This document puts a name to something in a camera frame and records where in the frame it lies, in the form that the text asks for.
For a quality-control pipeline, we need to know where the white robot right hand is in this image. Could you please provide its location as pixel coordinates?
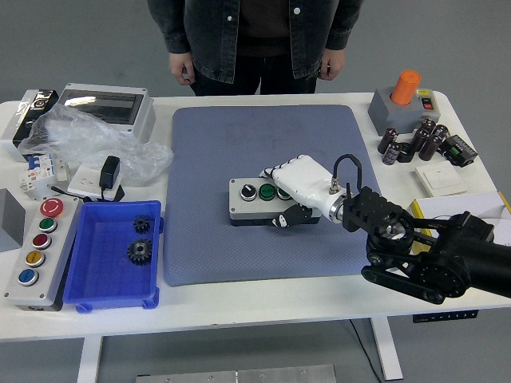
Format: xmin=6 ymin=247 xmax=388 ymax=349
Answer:
xmin=259 ymin=154 xmax=349 ymax=229

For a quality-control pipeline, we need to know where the person's right hand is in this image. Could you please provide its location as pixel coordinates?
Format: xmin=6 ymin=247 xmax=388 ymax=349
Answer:
xmin=168 ymin=53 xmax=196 ymax=86

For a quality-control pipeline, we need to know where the person's left hand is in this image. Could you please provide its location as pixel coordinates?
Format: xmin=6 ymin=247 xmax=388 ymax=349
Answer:
xmin=319 ymin=49 xmax=346 ymax=81

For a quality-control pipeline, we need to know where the grey four-button control box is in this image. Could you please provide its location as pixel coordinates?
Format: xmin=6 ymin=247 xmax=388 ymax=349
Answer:
xmin=228 ymin=177 xmax=323 ymax=228

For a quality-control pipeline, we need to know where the grey five-button control box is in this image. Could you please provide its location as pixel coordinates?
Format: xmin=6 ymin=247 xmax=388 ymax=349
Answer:
xmin=3 ymin=195 xmax=83 ymax=312

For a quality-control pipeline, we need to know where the orange cylinder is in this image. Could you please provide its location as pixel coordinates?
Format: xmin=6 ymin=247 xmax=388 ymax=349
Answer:
xmin=390 ymin=69 xmax=422 ymax=106

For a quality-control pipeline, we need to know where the person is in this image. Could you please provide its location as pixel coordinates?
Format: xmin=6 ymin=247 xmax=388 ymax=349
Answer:
xmin=146 ymin=0 xmax=365 ymax=97

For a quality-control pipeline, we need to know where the grey-blue padded mat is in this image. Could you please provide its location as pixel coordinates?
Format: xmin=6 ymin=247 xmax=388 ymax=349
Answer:
xmin=162 ymin=104 xmax=385 ymax=287

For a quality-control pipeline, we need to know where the grey distribution box clear lid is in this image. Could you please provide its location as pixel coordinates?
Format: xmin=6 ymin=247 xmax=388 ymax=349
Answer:
xmin=57 ymin=82 xmax=156 ymax=144

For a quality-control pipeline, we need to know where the black capacitor holder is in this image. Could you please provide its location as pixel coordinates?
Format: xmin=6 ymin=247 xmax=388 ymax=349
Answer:
xmin=397 ymin=141 xmax=416 ymax=163

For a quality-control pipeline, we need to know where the clear plastic bag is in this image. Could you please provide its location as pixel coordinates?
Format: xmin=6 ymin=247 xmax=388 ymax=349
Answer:
xmin=18 ymin=104 xmax=175 ymax=183

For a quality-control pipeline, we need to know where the black power adapter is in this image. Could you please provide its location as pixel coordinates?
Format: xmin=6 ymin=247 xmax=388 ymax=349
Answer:
xmin=98 ymin=155 xmax=121 ymax=192

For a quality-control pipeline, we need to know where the black module with green terminal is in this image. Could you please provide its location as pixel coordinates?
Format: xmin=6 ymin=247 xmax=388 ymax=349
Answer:
xmin=441 ymin=134 xmax=479 ymax=168

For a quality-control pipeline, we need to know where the white box with shiny black device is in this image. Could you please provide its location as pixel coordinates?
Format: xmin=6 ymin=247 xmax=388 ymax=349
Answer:
xmin=0 ymin=88 xmax=60 ymax=163

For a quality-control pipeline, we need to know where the white circuit breaker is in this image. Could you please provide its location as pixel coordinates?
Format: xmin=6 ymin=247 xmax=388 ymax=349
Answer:
xmin=18 ymin=152 xmax=71 ymax=200

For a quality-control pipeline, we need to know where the white and yellow box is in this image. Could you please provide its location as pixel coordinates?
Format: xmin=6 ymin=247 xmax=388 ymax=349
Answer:
xmin=409 ymin=191 xmax=511 ymax=245

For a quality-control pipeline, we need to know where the large black gear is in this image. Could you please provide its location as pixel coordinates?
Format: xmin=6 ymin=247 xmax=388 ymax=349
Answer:
xmin=126 ymin=238 xmax=155 ymax=264

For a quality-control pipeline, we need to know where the white table leg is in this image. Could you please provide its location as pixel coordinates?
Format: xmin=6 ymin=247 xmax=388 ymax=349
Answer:
xmin=369 ymin=317 xmax=404 ymax=381
xmin=76 ymin=336 xmax=104 ymax=383

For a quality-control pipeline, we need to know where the black table control panel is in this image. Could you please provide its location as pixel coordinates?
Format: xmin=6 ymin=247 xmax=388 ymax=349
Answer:
xmin=413 ymin=310 xmax=479 ymax=323

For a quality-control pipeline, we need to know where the grey metal plate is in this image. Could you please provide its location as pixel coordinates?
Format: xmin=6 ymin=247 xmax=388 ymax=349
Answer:
xmin=135 ymin=364 xmax=336 ymax=383

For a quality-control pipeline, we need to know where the blue plastic bin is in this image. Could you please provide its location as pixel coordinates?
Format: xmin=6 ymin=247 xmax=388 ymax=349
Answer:
xmin=62 ymin=199 xmax=164 ymax=314

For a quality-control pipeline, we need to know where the grey metal box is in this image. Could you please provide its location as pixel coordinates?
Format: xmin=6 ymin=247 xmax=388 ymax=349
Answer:
xmin=0 ymin=188 xmax=27 ymax=253

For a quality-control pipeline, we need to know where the grey switch box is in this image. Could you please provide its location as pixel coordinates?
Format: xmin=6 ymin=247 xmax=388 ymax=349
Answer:
xmin=367 ymin=88 xmax=442 ymax=136

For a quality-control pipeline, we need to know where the white wall switch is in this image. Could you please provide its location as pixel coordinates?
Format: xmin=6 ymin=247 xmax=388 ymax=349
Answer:
xmin=414 ymin=164 xmax=468 ymax=197

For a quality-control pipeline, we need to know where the white wall socket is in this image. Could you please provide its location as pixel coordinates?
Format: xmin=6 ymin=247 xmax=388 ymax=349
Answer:
xmin=66 ymin=164 xmax=125 ymax=200

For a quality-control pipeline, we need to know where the thin black cable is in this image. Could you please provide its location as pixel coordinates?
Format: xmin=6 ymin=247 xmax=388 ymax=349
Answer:
xmin=349 ymin=318 xmax=385 ymax=380

